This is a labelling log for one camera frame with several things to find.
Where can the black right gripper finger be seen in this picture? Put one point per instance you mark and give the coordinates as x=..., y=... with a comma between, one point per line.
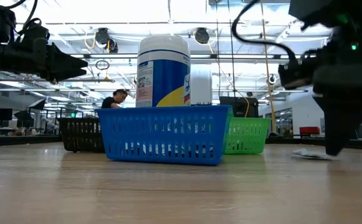
x=339, y=124

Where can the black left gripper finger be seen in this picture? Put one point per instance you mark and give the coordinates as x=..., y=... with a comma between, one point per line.
x=65, y=75
x=62, y=60

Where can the white BZK towelette packet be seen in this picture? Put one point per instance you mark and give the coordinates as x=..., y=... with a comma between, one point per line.
x=308, y=154

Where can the green plastic basket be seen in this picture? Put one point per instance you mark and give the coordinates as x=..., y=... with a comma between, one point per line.
x=249, y=137

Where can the blue yellow wipes canister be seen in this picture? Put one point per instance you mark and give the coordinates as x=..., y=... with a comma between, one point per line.
x=162, y=71

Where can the blue plastic basket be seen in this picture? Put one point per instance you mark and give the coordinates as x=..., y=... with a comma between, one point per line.
x=162, y=137

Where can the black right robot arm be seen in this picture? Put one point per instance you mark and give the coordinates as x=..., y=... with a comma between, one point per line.
x=317, y=9

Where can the red cabinet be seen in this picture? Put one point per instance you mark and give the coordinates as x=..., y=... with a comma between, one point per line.
x=309, y=130

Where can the black softbox lamp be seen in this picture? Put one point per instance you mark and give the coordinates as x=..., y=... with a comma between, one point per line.
x=37, y=103

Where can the person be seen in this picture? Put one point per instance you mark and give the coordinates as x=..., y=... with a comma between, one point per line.
x=110, y=102

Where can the black monitor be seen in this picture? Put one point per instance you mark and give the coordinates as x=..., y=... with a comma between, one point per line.
x=0, y=114

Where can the black studio lamp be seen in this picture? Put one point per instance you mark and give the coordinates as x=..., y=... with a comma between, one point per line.
x=24, y=118

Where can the black plastic basket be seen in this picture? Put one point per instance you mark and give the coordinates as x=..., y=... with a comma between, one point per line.
x=81, y=135

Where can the black computer tower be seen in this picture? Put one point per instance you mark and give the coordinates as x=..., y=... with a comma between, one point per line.
x=233, y=107

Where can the small white bottle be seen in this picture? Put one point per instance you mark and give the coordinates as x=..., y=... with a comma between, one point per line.
x=201, y=87

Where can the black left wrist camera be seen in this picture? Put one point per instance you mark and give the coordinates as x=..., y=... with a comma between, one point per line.
x=37, y=32

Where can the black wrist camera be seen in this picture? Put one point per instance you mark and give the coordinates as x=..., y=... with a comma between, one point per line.
x=296, y=74
x=37, y=32

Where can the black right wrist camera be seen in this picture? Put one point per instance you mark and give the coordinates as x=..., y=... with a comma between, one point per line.
x=296, y=74

